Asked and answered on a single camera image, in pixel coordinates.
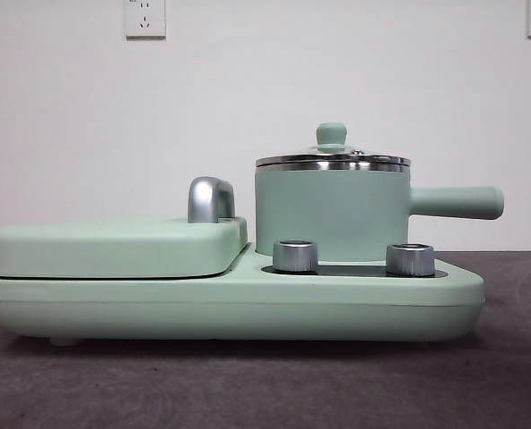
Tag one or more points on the glass lid with green knob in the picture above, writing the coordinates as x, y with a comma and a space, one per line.
331, 134

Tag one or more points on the silver control knob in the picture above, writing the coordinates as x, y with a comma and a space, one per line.
294, 257
409, 260

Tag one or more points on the green breakfast maker base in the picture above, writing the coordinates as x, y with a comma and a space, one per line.
292, 304

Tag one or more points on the black control panel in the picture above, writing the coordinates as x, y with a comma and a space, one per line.
350, 269

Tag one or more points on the green hinged griddle cover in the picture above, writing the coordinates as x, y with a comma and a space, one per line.
113, 250

